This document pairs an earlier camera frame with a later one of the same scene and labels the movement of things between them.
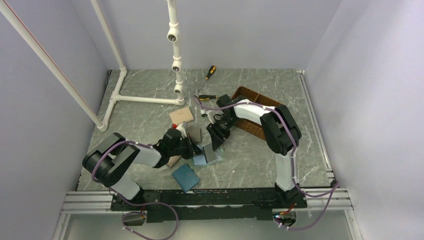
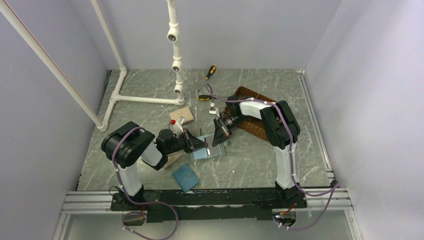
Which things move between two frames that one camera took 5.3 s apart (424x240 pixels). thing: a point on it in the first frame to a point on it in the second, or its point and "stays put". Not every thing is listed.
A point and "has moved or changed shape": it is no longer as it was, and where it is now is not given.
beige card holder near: (173, 160) stays put
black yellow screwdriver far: (212, 70) stays put
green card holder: (209, 156) has moved or changed shape
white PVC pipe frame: (9, 12) stays put
